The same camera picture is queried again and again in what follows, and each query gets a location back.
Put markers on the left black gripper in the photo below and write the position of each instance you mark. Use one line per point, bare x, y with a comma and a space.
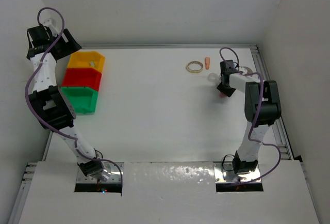
70, 47

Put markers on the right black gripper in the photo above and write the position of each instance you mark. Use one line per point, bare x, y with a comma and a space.
228, 92

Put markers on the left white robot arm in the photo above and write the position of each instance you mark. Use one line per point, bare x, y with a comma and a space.
49, 104

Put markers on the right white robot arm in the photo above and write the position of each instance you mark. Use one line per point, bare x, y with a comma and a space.
262, 107

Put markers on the yellow plastic bin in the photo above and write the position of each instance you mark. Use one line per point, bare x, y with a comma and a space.
82, 60

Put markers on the grey tape roll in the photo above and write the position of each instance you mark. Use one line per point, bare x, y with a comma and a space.
247, 70

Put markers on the orange eraser cap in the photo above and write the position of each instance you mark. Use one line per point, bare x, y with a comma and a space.
207, 63

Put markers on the beige tape roll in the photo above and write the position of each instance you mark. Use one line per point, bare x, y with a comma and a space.
194, 67

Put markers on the red plastic bin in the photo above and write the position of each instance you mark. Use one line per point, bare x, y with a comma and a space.
82, 77

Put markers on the green plastic bin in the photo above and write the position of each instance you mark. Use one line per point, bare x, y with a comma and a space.
83, 99

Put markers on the back aluminium frame rail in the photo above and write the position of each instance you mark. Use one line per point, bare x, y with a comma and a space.
167, 46

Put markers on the aluminium frame rail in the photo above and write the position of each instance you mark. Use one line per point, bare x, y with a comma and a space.
167, 46
22, 193
274, 105

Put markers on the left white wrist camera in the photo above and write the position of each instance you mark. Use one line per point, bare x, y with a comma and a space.
51, 24

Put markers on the right aluminium frame rail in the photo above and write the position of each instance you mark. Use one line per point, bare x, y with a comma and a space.
274, 105

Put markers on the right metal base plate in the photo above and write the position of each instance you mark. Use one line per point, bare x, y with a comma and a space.
224, 174

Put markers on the metal base plate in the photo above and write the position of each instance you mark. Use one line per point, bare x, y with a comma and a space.
224, 174
111, 173

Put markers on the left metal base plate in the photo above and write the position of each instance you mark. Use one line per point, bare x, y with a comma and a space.
111, 173

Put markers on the left aluminium frame rail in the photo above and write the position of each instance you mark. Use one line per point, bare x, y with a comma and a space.
22, 193

